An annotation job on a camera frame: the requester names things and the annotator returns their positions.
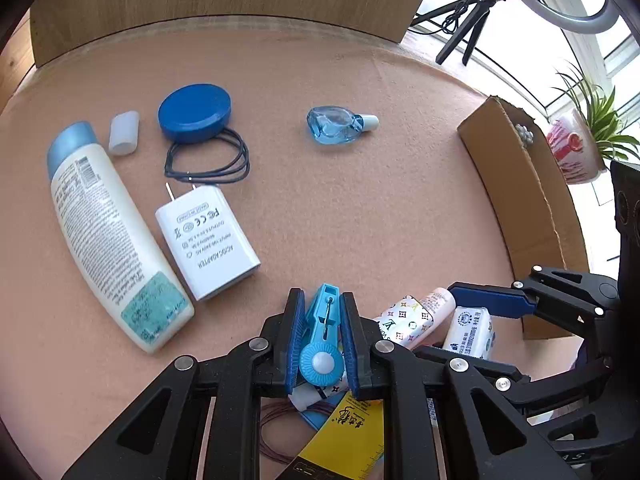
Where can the blue round case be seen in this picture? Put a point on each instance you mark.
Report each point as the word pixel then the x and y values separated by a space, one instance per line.
pixel 195 110

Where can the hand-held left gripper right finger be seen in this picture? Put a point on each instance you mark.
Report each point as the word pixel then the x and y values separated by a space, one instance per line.
pixel 350 340

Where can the blue plastic clip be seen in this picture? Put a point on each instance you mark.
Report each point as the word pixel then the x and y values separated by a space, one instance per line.
pixel 320 360

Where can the white roller massager grey balls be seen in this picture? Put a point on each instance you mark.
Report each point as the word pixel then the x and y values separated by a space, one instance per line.
pixel 524 134

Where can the green potted plant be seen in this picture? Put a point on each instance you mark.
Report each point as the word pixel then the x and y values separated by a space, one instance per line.
pixel 600 110

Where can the white power adapter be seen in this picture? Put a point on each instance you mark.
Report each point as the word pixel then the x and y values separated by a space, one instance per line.
pixel 205 245

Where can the red white flower pot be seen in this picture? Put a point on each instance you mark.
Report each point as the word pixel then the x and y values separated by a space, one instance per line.
pixel 570 150

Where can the yellow packet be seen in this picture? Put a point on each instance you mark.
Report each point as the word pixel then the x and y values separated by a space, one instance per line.
pixel 345 440

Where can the white patterned tube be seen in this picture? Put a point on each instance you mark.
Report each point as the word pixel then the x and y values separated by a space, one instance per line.
pixel 405 322

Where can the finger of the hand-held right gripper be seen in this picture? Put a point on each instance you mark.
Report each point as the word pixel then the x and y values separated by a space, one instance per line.
pixel 487 367
pixel 490 300

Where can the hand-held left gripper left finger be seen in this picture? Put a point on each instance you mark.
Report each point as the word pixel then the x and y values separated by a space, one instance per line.
pixel 295 330

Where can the cardboard box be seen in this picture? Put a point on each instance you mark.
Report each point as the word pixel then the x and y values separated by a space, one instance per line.
pixel 520 185

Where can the black tripod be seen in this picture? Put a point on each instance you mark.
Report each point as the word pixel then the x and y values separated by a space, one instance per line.
pixel 467 30

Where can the white lotion bottle blue cap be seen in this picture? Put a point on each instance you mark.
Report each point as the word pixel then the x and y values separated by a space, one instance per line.
pixel 100 220

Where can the pink white tube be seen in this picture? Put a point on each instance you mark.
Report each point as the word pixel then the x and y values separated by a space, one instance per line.
pixel 440 302

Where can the clear blue liquid bottle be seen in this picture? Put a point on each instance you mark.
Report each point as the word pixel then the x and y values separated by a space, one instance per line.
pixel 332 127

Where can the white printed tissue pack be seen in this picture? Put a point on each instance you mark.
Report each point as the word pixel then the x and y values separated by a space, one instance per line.
pixel 467 332

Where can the wooden slat panel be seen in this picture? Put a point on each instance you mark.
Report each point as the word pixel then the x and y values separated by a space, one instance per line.
pixel 12 70

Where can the small translucent white cap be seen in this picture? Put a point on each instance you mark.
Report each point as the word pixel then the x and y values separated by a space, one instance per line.
pixel 123 132

